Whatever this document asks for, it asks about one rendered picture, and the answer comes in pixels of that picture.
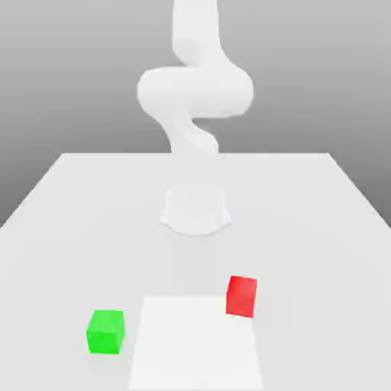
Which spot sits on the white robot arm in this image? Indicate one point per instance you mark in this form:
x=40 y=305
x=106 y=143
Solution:
x=195 y=91

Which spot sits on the small red cube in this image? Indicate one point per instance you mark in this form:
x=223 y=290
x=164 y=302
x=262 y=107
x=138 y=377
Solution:
x=241 y=297

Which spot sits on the small green cube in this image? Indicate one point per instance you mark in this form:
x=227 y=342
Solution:
x=105 y=333

